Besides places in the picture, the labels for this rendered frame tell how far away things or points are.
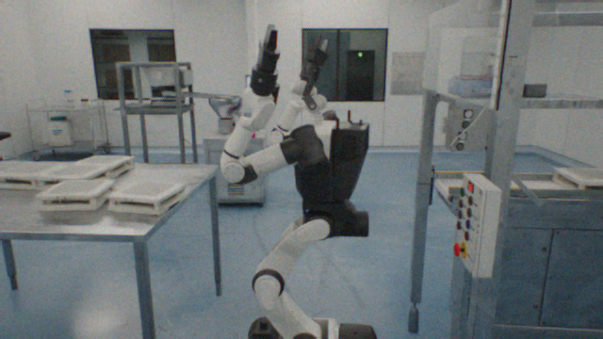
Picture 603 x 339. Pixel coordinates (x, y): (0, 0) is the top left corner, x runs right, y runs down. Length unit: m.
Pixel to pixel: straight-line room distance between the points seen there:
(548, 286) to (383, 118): 5.23
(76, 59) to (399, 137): 5.41
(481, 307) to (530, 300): 0.99
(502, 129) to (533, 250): 1.13
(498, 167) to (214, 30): 6.26
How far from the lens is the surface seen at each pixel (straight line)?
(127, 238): 1.78
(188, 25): 7.31
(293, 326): 2.03
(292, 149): 1.49
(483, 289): 1.48
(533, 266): 2.40
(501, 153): 1.34
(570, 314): 2.60
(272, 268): 1.90
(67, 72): 8.01
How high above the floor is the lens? 1.55
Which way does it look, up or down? 15 degrees down
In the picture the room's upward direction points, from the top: straight up
